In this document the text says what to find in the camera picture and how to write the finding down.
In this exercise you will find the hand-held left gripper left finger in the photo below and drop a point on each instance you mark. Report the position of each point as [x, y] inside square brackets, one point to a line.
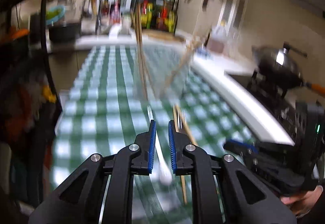
[152, 148]

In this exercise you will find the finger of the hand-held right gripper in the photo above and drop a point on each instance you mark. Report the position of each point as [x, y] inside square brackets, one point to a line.
[238, 144]

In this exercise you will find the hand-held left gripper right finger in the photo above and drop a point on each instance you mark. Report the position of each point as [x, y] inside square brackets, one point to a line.
[172, 148]

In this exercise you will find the wooden chopstick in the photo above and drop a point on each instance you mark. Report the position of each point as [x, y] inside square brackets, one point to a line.
[175, 75]
[143, 60]
[185, 127]
[184, 62]
[183, 188]
[140, 56]

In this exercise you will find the clear plastic utensil holder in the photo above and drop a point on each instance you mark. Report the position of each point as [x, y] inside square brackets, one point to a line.
[165, 74]

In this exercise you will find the person's right forearm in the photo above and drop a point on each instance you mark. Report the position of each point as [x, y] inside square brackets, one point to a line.
[317, 213]

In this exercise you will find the person's right hand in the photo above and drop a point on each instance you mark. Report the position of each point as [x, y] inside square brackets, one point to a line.
[302, 201]

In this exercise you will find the black gas stove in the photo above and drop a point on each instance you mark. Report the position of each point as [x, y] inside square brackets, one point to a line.
[269, 102]

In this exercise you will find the green checked tablecloth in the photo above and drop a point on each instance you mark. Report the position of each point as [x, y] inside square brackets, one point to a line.
[101, 112]

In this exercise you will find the black wok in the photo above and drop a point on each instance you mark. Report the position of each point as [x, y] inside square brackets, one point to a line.
[279, 74]

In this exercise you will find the blue cloth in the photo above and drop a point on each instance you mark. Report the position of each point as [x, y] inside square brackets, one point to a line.
[204, 53]

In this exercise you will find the steel wok lid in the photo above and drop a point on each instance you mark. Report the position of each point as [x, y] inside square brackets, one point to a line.
[281, 55]

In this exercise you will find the clear plastic jug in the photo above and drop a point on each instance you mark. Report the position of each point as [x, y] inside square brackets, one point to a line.
[234, 44]

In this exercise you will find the oil jug with yellow cap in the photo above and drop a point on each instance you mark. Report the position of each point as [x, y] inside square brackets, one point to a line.
[215, 41]

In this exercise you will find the round wooden cutting board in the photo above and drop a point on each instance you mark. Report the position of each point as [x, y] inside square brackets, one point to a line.
[165, 35]

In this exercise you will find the white dishes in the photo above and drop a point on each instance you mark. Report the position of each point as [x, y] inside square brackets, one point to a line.
[119, 30]

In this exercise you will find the white container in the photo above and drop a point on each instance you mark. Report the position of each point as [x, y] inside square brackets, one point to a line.
[126, 21]

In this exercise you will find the red sauce bottle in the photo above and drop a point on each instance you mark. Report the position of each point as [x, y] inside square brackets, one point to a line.
[162, 17]

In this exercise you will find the yellow sauce bottle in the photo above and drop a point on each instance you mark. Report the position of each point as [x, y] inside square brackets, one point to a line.
[148, 16]

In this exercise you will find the black spice rack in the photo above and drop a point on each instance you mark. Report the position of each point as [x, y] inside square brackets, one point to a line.
[175, 11]

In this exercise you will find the pink dish soap bottle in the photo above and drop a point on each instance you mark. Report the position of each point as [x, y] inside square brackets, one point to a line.
[115, 12]

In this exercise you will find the black pot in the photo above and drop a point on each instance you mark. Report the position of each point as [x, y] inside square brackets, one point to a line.
[64, 32]

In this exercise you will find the steel faucet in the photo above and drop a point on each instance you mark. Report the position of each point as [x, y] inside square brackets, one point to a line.
[97, 11]

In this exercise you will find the black shelf rack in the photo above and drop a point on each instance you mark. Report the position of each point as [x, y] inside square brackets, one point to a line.
[45, 36]

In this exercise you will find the wall vent panel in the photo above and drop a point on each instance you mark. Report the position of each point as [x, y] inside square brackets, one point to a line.
[226, 9]

